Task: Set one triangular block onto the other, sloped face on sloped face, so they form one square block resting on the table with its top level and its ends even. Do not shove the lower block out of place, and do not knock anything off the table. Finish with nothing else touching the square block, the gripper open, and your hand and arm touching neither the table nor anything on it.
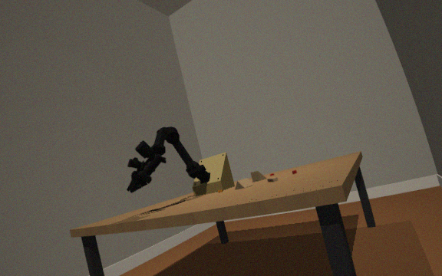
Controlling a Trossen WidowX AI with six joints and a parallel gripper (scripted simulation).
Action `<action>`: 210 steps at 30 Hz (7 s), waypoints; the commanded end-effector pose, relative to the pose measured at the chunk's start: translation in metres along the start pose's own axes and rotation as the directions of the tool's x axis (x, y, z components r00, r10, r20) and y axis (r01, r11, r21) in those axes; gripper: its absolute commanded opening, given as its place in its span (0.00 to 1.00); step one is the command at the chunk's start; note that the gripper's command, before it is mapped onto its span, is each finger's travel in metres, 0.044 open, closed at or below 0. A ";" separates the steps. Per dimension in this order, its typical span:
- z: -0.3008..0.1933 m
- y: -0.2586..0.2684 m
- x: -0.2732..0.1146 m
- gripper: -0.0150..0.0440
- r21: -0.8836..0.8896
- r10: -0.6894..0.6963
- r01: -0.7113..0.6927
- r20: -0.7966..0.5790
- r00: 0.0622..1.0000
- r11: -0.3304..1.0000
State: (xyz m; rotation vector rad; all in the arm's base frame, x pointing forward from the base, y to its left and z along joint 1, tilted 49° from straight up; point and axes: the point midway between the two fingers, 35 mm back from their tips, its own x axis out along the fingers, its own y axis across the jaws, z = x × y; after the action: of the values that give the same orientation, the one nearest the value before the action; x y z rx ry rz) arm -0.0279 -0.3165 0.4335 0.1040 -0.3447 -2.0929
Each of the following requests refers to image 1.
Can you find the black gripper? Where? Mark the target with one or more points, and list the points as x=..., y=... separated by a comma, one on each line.
x=140, y=178

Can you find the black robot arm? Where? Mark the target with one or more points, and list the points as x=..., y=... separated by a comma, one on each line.
x=154, y=154

